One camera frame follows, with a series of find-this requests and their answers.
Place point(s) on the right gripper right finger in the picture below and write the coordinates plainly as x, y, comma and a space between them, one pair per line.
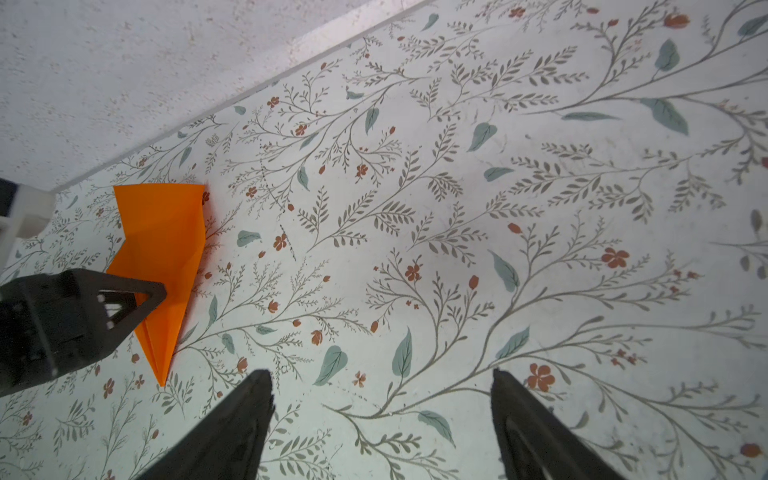
533, 443

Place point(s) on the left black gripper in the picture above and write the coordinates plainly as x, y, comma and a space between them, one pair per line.
52, 325

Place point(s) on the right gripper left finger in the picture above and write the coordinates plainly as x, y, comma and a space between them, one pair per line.
227, 443

